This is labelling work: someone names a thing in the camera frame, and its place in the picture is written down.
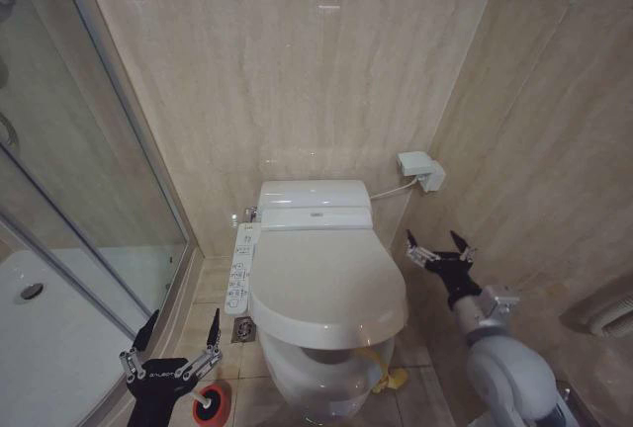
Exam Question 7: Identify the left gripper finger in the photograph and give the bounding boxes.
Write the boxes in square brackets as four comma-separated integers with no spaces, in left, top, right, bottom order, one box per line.
[118,308,161,385]
[177,307,225,383]

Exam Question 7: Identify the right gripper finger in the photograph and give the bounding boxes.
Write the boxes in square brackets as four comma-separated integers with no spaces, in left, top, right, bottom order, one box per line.
[448,229,479,264]
[405,229,437,268]

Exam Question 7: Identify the white toilet lid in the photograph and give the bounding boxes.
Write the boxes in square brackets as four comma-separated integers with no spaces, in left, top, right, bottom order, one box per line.
[249,226,409,350]

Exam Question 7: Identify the white toilet bowl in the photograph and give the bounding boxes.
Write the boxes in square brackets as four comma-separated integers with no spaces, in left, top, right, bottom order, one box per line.
[258,330,398,424]

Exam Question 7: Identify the white toilet tank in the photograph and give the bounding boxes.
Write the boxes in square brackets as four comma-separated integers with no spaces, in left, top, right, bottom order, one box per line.
[256,179,372,212]

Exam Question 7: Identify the metal floor drain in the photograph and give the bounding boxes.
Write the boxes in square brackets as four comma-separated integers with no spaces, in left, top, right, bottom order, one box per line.
[231,316,259,345]

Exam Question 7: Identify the white bidet control panel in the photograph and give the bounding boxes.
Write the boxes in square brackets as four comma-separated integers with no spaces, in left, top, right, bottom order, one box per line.
[224,221,260,315]

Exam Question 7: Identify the white shower tray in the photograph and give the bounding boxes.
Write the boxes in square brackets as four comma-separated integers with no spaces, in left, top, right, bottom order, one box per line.
[0,247,190,427]

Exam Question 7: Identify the white bidet seat housing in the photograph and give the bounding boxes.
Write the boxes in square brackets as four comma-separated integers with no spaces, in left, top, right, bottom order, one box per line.
[259,205,373,231]

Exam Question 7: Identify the yellow cloth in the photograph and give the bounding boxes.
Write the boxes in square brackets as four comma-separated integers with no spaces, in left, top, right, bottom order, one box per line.
[357,345,409,394]

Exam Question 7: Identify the white power cable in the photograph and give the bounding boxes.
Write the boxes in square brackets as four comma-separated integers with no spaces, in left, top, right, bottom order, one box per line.
[370,176,422,200]

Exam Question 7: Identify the white wall socket box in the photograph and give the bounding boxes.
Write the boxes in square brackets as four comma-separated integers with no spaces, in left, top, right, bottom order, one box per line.
[396,150,447,195]

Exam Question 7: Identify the white ribbed wall fixture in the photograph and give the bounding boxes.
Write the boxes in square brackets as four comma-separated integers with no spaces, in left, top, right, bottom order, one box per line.
[560,276,633,340]

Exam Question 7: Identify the glass shower enclosure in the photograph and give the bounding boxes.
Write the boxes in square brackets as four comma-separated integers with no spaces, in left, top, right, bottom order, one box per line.
[0,0,207,344]

